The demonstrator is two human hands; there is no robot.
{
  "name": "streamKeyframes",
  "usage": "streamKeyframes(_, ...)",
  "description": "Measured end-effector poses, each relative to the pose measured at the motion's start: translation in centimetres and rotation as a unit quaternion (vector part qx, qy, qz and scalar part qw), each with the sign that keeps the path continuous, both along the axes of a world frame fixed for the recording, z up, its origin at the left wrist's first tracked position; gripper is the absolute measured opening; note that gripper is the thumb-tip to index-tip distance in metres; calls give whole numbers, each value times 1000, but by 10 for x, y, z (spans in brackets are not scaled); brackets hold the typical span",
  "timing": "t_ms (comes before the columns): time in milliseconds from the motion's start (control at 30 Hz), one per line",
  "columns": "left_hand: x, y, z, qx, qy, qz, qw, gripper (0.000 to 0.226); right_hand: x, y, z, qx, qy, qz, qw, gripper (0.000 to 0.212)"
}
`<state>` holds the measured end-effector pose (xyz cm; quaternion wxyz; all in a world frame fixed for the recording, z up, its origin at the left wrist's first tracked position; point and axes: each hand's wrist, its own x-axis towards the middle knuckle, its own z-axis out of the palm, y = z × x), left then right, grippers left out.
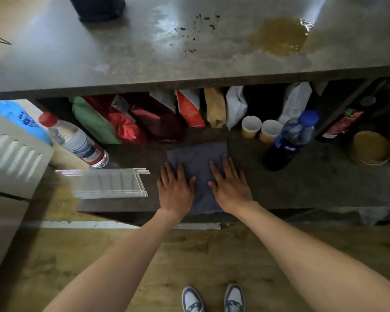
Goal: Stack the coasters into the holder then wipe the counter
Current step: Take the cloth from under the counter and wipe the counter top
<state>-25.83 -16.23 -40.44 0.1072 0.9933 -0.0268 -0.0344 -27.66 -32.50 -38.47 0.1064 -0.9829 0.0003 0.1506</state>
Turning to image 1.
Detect person's right forearm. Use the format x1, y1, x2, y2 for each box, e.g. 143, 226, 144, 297
222, 201, 390, 312

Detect white paper cup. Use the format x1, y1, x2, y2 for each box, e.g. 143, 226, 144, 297
259, 119, 284, 144
241, 115, 262, 139

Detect clear water bottle red cap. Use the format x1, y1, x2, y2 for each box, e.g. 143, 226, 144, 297
38, 112, 110, 169

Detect black container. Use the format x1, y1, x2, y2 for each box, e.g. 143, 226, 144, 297
67, 0, 127, 23

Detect dark bottle red label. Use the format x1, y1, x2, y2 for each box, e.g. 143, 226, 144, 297
315, 95, 376, 143

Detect brown liquid spill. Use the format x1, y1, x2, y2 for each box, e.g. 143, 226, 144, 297
246, 16, 315, 57

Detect wide white bag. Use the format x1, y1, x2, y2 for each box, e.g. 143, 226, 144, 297
277, 81, 313, 125

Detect green foil bag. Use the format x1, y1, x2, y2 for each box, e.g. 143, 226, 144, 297
72, 96, 122, 145

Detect dark red bag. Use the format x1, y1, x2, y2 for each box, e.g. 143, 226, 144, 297
130, 92, 183, 143

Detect orange and white bag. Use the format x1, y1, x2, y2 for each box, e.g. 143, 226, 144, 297
175, 89, 206, 128

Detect narrow white bag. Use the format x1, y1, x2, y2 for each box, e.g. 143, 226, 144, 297
225, 86, 249, 131

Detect brown paper bowl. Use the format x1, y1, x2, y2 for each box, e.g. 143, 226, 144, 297
347, 130, 390, 166

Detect white floor trim strip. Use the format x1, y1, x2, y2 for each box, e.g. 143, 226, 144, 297
28, 220, 222, 231

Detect person's left hand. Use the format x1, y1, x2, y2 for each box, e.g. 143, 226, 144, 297
157, 162, 196, 223

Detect person's shoe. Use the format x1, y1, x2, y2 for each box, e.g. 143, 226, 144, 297
224, 283, 245, 312
181, 285, 205, 312

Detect person's right hand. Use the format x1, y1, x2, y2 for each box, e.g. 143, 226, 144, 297
207, 154, 255, 215

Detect grey-blue cloth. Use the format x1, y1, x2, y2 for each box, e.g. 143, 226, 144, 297
166, 141, 230, 216

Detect shiny red foil bag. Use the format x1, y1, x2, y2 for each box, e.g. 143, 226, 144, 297
84, 95, 149, 145

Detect tan paper bag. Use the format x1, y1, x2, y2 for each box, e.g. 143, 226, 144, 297
204, 87, 227, 129

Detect dark bottle blue cap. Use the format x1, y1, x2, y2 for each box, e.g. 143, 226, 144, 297
262, 110, 320, 172

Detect person's right shoe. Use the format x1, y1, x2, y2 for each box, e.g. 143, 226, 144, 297
224, 283, 245, 312

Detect scattered dark tea crumbs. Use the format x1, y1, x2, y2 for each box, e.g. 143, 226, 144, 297
169, 14, 221, 53

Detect person's left shoe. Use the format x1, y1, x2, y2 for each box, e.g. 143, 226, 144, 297
181, 285, 205, 312

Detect person's left forearm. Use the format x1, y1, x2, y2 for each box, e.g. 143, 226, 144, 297
42, 209, 192, 312

